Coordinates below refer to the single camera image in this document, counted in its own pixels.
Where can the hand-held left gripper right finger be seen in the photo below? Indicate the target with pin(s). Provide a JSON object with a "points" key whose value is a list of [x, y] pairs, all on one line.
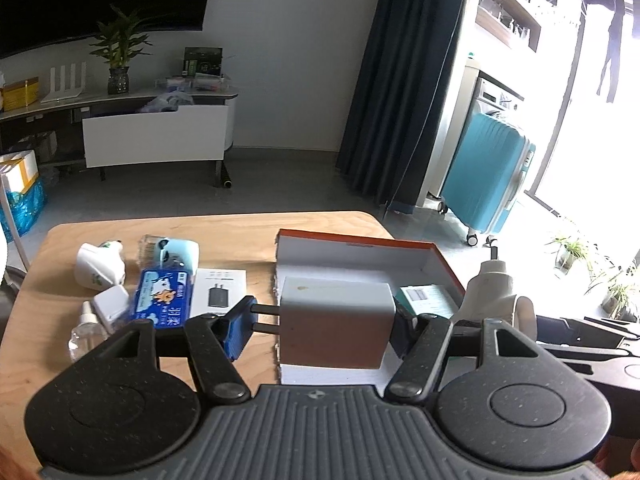
{"points": [[400, 336]]}

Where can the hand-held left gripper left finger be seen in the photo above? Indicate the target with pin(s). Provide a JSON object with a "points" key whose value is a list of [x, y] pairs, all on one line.
{"points": [[234, 337]]}

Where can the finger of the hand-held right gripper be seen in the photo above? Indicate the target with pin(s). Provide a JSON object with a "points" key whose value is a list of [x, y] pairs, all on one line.
{"points": [[610, 327], [580, 351]]}

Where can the large white power adapter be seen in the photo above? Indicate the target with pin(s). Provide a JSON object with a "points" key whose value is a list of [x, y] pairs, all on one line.
{"points": [[332, 322]]}

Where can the blue dental floss box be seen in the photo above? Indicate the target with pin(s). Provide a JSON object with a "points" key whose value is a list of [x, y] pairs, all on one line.
{"points": [[162, 297]]}

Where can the white cardboard box orange rim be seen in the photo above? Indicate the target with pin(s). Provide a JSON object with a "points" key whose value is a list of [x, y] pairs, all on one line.
{"points": [[360, 260]]}

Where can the white plug-in mosquito repeller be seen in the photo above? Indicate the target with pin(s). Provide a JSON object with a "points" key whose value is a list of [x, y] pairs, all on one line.
{"points": [[100, 265], [492, 292]]}

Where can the small white charger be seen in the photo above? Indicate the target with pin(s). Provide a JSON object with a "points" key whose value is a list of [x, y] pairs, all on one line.
{"points": [[112, 307]]}

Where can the small clear liquid bottle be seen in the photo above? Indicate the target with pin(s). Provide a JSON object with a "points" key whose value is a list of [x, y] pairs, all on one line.
{"points": [[85, 332]]}

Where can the small teal box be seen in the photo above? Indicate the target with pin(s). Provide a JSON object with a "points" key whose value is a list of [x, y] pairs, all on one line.
{"points": [[430, 300]]}

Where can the white charger leaflet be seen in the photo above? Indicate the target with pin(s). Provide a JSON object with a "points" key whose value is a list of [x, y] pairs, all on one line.
{"points": [[217, 292]]}

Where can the small potted plants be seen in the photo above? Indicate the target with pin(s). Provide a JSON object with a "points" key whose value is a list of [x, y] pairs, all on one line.
{"points": [[600, 270]]}

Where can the light blue plug-in device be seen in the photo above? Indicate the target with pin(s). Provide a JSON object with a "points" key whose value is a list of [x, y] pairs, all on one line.
{"points": [[172, 252]]}

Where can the teal suitcase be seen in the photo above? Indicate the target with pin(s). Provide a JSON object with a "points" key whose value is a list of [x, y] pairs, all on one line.
{"points": [[487, 175]]}

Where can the white television cabinet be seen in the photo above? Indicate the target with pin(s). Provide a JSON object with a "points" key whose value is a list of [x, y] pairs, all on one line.
{"points": [[155, 135]]}

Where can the blue plastic bag on cabinet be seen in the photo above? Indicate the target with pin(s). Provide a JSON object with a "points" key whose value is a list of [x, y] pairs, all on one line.
{"points": [[165, 101]]}

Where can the blue plastic bag on floor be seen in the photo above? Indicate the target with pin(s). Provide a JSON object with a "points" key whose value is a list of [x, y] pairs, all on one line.
{"points": [[22, 207]]}

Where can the clear tray of small goods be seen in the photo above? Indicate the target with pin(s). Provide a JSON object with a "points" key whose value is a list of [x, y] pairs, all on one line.
{"points": [[200, 84]]}

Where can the dark blue curtain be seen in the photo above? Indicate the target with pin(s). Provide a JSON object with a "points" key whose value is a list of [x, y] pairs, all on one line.
{"points": [[400, 80]]}

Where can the white washing machine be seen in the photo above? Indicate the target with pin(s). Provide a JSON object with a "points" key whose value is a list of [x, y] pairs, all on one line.
{"points": [[495, 97]]}

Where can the white and yellow carton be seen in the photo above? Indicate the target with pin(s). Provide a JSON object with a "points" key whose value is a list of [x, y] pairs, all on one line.
{"points": [[19, 172]]}

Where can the dark green box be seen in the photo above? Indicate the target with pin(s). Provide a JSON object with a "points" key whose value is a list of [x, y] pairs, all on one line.
{"points": [[202, 60]]}

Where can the white router with antennas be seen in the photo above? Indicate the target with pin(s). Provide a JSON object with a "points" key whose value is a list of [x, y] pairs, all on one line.
{"points": [[65, 87]]}

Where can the bamboo plant in dark vase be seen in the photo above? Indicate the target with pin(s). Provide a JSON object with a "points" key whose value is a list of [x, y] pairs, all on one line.
{"points": [[119, 50]]}

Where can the hanging dark clothes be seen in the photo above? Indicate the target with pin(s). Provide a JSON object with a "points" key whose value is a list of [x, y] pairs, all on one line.
{"points": [[605, 5]]}

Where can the yellow box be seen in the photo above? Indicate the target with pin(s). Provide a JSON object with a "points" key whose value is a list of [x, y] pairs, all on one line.
{"points": [[20, 94]]}

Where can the wall shelf with glasses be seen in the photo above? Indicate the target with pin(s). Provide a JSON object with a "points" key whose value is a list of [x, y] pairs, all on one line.
{"points": [[507, 15]]}

